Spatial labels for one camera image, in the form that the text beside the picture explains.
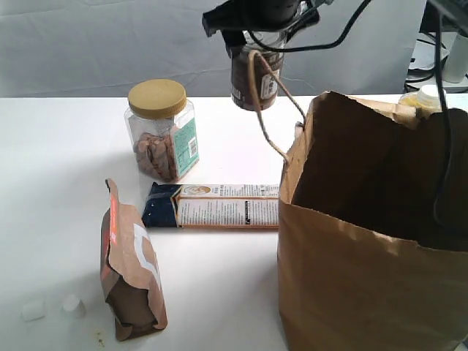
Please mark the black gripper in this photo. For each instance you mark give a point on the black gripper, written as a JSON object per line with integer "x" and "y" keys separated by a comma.
{"x": 233, "y": 17}

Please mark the brown can with pull-tab lid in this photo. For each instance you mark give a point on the brown can with pull-tab lid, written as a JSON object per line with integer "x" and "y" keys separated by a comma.
{"x": 267, "y": 87}

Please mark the brown paper bag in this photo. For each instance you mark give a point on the brown paper bag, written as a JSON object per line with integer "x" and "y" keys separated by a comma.
{"x": 372, "y": 250}

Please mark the clear jar with gold lid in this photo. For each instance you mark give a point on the clear jar with gold lid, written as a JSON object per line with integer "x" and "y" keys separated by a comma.
{"x": 162, "y": 128}

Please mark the long blue and white box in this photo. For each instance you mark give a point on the long blue and white box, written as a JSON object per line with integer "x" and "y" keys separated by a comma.
{"x": 234, "y": 206}

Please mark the white papers on desk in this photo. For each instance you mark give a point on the white papers on desk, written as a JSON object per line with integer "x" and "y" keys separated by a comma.
{"x": 423, "y": 55}

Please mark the yellow bottle with white cap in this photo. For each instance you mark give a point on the yellow bottle with white cap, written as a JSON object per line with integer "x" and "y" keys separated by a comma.
{"x": 425, "y": 100}

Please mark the white cylinder thermos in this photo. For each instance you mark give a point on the white cylinder thermos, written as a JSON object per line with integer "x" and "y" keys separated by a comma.
{"x": 455, "y": 67}

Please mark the brown kraft paper pouch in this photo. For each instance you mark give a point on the brown kraft paper pouch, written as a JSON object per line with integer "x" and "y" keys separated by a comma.
{"x": 129, "y": 271}

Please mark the white cylindrical cap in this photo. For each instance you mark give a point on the white cylindrical cap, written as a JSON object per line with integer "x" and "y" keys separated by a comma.
{"x": 72, "y": 306}

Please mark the white cube block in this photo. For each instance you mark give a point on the white cube block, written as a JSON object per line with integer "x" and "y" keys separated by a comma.
{"x": 33, "y": 310}

